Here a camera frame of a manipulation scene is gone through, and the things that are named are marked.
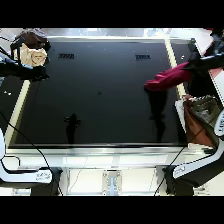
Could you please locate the black garment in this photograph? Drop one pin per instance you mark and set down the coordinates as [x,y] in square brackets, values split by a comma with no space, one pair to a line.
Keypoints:
[201,86]

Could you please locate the brown garment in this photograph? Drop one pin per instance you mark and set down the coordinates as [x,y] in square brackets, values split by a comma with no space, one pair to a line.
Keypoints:
[195,130]
[35,37]

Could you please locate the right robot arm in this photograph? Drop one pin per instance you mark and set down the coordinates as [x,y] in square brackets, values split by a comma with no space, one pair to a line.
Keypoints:
[203,168]

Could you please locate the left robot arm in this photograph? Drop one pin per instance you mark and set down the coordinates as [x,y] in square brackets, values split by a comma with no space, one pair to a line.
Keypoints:
[20,70]

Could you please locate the grey garment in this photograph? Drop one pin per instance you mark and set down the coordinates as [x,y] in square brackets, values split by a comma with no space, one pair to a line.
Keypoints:
[208,108]

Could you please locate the red T-shirt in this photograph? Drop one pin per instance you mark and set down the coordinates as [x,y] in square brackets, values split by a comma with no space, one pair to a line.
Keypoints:
[166,78]

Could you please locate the beige garment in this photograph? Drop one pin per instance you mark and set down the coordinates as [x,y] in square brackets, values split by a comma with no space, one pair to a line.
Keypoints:
[35,57]

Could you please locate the silver frame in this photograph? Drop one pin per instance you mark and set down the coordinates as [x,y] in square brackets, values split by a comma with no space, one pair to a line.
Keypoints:
[133,152]

